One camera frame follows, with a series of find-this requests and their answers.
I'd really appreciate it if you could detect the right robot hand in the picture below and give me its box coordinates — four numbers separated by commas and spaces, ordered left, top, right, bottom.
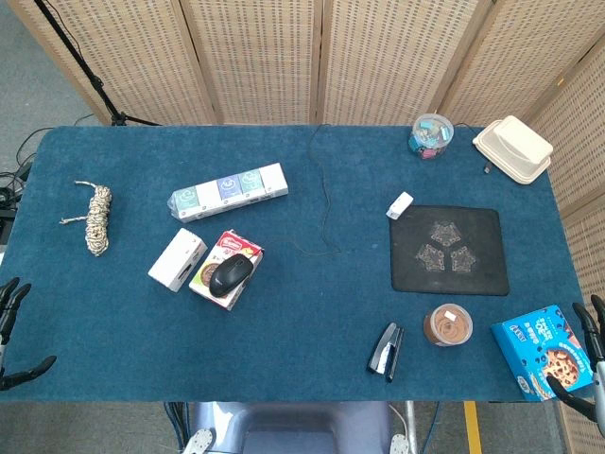
546, 293, 605, 439

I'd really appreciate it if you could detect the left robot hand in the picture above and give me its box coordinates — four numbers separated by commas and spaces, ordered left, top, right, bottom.
0, 277, 58, 392

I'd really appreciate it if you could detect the black computer mouse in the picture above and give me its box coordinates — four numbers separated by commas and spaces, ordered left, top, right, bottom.
209, 254, 252, 299

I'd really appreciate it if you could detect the black mouse pad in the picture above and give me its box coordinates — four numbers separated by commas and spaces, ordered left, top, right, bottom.
389, 205, 510, 297

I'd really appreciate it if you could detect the blue cookie box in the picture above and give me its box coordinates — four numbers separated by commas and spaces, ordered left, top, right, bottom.
490, 304, 601, 403

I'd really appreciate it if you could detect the brown round lidded tub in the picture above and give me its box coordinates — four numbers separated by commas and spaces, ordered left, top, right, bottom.
423, 304, 475, 348

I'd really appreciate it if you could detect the white stapler carton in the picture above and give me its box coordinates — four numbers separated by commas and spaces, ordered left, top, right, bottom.
147, 227, 209, 293

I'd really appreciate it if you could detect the beige takeout container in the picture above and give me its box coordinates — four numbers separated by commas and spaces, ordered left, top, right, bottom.
473, 114, 554, 185

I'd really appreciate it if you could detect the metal table leg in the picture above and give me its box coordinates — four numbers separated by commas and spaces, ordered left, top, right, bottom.
405, 401, 420, 454

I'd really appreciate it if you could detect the black stapler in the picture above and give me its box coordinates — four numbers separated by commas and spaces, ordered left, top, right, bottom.
366, 322, 406, 383

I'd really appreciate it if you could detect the red white cookie box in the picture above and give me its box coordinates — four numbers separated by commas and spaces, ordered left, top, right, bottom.
188, 229, 265, 312

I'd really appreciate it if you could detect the small white adapter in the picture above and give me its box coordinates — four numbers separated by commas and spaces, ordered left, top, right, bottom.
385, 191, 415, 220

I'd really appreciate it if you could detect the black tripod stand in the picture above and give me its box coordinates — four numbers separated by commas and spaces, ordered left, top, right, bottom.
32, 0, 162, 128

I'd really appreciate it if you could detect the wrapped tissue multipack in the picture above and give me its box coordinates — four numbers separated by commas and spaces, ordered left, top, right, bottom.
167, 162, 289, 224

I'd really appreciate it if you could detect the clear jar of binder clips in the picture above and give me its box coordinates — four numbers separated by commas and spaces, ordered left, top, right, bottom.
407, 113, 455, 161

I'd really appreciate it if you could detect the blue table cloth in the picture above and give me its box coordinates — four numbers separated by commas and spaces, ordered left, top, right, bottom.
0, 123, 604, 404

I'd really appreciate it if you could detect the grey-blue robot torso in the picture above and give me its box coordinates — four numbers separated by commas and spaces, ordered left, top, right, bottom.
181, 401, 410, 454

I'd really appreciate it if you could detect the woven folding screen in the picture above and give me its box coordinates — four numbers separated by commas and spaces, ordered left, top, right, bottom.
7, 0, 605, 454

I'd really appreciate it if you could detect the black floor cable bundle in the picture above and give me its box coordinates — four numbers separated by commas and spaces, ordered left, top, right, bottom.
0, 112, 95, 228

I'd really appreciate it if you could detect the coiled speckled rope bundle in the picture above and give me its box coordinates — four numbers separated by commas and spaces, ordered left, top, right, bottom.
60, 180, 112, 257

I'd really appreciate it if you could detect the thin black cable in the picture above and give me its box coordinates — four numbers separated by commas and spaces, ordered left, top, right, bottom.
245, 121, 493, 259

